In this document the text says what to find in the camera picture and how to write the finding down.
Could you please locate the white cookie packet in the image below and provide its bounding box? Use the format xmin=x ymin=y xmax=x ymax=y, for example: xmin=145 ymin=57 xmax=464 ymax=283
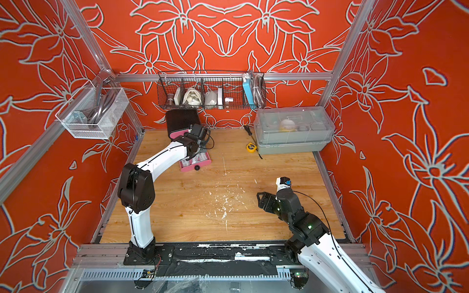
xmin=191 ymin=153 xmax=208 ymax=164

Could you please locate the pink bottom drawer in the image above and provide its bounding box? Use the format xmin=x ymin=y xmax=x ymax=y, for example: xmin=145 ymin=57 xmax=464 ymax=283
xmin=179 ymin=151 xmax=212 ymax=172

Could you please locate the pink drawer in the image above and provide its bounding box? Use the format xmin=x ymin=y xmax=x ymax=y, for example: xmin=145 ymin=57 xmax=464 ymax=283
xmin=179 ymin=151 xmax=212 ymax=172
xmin=169 ymin=129 xmax=190 ymax=140

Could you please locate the pink top drawer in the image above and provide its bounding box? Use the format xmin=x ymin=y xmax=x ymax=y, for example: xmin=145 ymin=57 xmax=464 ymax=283
xmin=169 ymin=129 xmax=190 ymax=140

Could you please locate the black pink drawer cabinet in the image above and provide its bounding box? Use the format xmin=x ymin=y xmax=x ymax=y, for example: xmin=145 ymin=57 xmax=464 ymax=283
xmin=165 ymin=109 xmax=201 ymax=137

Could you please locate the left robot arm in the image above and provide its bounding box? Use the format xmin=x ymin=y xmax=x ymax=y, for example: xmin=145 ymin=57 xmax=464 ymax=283
xmin=117 ymin=124 xmax=211 ymax=266

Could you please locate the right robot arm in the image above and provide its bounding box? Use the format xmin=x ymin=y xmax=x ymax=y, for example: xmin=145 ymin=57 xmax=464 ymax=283
xmin=256 ymin=188 xmax=384 ymax=293

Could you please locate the white cloth in basket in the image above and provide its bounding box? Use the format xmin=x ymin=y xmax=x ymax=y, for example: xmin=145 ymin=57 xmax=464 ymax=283
xmin=183 ymin=87 xmax=203 ymax=107

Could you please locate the yellow tape measure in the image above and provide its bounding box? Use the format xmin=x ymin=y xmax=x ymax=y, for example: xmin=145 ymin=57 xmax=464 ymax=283
xmin=246 ymin=142 xmax=257 ymax=153

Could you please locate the blue box in basket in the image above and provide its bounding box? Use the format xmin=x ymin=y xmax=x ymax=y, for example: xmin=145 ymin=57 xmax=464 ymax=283
xmin=242 ymin=73 xmax=255 ymax=109

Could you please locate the grey plastic storage box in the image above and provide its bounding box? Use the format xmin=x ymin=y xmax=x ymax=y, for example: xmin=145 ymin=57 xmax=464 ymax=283
xmin=254 ymin=106 xmax=335 ymax=155

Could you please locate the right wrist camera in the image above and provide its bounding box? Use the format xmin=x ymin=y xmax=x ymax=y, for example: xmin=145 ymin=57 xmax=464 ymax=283
xmin=276 ymin=177 xmax=291 ymax=192

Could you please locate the black handled screwdriver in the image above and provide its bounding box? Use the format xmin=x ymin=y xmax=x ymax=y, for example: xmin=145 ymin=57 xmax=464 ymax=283
xmin=243 ymin=125 xmax=263 ymax=159

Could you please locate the black wire wall basket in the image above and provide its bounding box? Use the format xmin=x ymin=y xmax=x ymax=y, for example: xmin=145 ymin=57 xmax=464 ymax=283
xmin=157 ymin=70 xmax=267 ymax=110

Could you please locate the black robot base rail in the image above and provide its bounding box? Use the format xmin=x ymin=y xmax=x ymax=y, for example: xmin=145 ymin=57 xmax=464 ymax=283
xmin=123 ymin=241 xmax=309 ymax=279

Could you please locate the clear plastic wall bin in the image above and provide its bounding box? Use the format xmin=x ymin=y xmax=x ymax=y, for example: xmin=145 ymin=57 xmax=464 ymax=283
xmin=56 ymin=81 xmax=129 ymax=140

